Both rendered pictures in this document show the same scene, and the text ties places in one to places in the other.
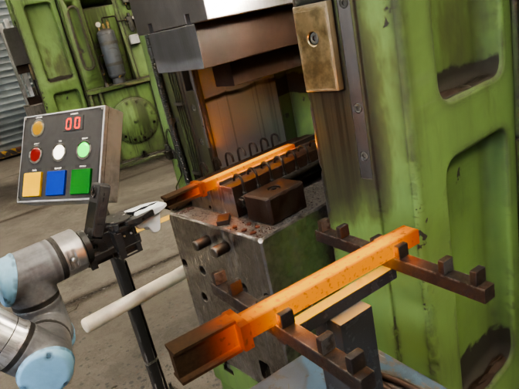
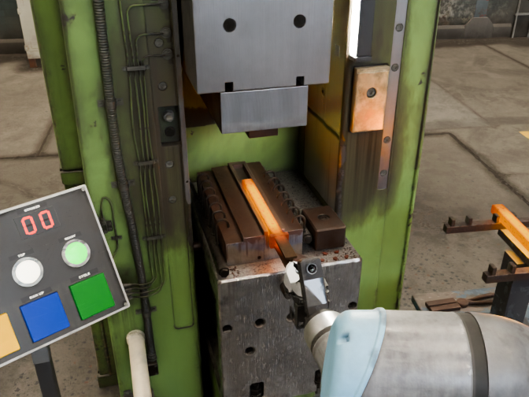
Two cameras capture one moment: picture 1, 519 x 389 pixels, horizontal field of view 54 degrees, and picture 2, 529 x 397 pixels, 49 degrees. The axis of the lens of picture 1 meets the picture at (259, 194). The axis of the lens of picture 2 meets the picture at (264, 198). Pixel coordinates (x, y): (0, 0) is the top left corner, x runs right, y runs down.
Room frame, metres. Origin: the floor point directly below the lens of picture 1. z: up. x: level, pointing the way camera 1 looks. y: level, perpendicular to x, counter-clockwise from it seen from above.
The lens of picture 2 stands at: (0.75, 1.25, 1.75)
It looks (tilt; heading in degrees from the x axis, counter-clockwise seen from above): 29 degrees down; 292
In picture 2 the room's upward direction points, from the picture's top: straight up
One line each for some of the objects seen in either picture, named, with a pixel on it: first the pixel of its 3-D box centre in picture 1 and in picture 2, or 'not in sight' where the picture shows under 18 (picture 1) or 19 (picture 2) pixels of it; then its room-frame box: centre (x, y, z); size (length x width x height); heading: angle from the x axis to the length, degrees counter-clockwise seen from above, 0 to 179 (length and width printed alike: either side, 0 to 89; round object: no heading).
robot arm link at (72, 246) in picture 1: (71, 252); (329, 334); (0.96, 0.40, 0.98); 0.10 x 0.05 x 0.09; 38
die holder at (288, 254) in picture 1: (303, 256); (263, 277); (1.30, -0.09, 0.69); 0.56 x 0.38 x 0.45; 128
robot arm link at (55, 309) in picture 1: (45, 325); not in sight; (0.89, 0.47, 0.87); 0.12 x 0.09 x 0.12; 19
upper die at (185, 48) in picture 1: (243, 34); (242, 82); (1.33, -0.04, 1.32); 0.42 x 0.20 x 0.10; 128
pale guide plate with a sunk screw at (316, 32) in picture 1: (317, 48); (368, 99); (1.04, -0.17, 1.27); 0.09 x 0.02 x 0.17; 38
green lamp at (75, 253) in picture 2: (83, 150); (75, 253); (1.48, 0.48, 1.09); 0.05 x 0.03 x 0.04; 38
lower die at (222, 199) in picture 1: (270, 168); (245, 206); (1.33, -0.04, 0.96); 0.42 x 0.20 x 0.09; 128
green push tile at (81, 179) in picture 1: (82, 181); (91, 295); (1.44, 0.50, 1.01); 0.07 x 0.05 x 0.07; 63
